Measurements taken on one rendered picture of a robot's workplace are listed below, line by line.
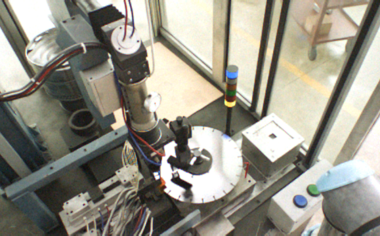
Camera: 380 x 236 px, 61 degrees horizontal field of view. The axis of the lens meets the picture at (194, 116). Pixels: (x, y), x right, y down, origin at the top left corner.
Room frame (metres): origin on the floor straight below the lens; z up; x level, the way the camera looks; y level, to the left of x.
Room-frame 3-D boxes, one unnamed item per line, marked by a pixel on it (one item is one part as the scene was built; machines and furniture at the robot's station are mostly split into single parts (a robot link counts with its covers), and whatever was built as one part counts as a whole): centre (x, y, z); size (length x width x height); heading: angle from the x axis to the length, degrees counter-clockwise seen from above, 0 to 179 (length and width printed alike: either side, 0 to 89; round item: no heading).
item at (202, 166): (0.64, 0.00, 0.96); 0.11 x 0.11 x 0.03
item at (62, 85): (1.19, 0.57, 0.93); 0.31 x 0.31 x 0.36
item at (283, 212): (0.54, -0.40, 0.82); 0.28 x 0.11 x 0.15; 123
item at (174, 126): (0.58, 0.04, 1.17); 0.06 x 0.05 x 0.20; 114
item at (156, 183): (0.53, 0.16, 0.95); 0.10 x 0.03 x 0.07; 123
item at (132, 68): (0.67, 0.21, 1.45); 0.35 x 0.07 x 0.28; 33
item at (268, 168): (0.78, -0.31, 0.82); 0.18 x 0.18 x 0.15; 33
